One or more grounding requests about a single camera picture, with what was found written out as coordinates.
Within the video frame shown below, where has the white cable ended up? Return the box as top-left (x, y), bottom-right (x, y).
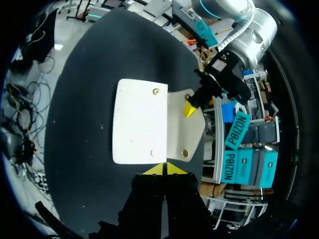
top-left (215, 4), bottom-right (255, 52)

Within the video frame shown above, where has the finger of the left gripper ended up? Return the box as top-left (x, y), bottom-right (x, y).
top-left (183, 84), bottom-right (215, 118)

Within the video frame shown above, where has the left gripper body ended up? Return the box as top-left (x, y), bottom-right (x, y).
top-left (193, 48), bottom-right (252, 105)

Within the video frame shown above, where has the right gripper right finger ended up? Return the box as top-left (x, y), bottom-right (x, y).
top-left (164, 161), bottom-right (212, 239)

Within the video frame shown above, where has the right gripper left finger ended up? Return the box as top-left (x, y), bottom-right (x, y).
top-left (119, 162), bottom-right (165, 239)

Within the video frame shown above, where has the white bag with gold snaps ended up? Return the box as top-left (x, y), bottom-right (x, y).
top-left (112, 79), bottom-right (205, 165)

